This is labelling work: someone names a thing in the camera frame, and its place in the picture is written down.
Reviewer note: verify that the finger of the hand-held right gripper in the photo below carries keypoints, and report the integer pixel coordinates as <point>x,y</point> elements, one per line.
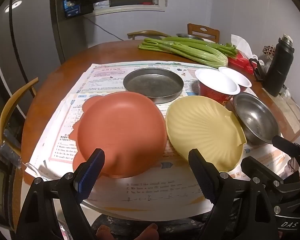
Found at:
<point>260,170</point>
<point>287,145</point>

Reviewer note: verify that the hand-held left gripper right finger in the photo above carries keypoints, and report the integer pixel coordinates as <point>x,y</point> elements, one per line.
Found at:
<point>202,180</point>

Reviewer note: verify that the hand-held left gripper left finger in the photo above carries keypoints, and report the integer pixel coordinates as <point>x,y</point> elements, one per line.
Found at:
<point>88,180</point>

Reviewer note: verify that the stainless steel bowl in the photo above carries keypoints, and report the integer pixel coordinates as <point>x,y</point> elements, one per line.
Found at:
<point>255,120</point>

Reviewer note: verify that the yellow shell-shaped plate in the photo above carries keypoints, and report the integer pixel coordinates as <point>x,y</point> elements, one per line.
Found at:
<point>205,130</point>

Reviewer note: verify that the orange shell-shaped plate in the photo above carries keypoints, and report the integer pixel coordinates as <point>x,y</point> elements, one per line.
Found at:
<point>120,130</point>

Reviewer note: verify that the round metal pan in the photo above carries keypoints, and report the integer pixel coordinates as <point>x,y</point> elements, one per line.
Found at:
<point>152,82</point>

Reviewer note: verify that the handwritten paper sheet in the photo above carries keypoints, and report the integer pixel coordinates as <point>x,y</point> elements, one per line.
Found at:
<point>290,115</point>

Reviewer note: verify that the person's left foot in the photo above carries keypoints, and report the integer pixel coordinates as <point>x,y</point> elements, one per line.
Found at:
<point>106,233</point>

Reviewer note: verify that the person's foot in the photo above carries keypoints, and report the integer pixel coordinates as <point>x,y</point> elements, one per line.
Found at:
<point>147,231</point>
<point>106,233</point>

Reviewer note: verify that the dark floral cloth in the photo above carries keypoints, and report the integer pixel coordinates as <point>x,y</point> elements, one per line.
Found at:
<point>130,223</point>

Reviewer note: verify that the black thermos bottle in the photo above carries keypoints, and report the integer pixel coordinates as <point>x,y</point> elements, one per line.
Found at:
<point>277,72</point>

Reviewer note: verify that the person's right foot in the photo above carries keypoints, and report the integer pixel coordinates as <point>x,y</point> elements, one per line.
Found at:
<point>147,231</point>

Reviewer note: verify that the red tissue pack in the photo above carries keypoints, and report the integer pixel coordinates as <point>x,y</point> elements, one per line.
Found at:
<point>240,62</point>

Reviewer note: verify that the brown patterned ornament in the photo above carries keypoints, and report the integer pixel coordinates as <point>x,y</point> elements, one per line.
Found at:
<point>269,50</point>

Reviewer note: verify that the curved-back wooden chair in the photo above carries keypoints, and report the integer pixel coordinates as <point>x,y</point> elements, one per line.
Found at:
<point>150,33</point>
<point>5,112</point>

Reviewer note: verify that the celery bunch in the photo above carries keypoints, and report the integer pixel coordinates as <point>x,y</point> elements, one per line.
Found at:
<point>215,46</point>
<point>205,57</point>

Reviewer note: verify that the square-back wooden chair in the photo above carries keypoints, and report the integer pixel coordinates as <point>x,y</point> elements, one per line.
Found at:
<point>202,30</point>

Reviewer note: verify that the steel pot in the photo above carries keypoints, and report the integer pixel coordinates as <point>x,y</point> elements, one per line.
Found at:
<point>190,36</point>

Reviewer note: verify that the grey refrigerator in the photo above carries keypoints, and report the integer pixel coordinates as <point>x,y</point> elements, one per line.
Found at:
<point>27,42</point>

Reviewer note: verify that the blue box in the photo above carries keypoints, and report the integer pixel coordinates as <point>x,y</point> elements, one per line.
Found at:
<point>71,8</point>

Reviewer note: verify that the white box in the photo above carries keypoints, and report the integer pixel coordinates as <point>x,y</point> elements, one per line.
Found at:
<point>101,5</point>

